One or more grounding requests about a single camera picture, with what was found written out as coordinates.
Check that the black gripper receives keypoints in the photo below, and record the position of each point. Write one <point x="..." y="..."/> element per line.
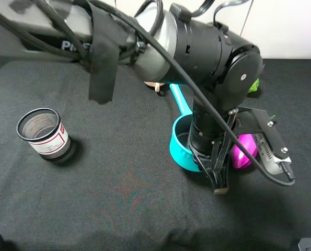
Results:
<point x="215" y="165"/>

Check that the teal plastic scoop cup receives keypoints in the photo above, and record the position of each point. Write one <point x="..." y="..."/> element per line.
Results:
<point x="178" y="146"/>

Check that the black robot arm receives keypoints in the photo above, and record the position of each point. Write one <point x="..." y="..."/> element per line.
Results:
<point x="166" y="46"/>

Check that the purple toy eggplant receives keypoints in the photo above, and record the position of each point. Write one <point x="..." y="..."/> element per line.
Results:
<point x="239" y="159"/>

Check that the green lime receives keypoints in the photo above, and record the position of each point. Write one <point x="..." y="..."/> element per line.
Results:
<point x="254" y="87"/>

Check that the black table cloth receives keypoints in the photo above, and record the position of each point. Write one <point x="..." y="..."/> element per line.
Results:
<point x="119" y="189"/>

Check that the cream ceramic teapot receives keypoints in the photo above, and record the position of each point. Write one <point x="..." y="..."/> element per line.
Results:
<point x="156" y="86"/>

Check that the black mesh pen cup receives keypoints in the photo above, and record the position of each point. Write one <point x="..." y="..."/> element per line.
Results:
<point x="44" y="131"/>

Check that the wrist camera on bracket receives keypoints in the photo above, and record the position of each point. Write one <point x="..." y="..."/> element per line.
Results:
<point x="257" y="132"/>

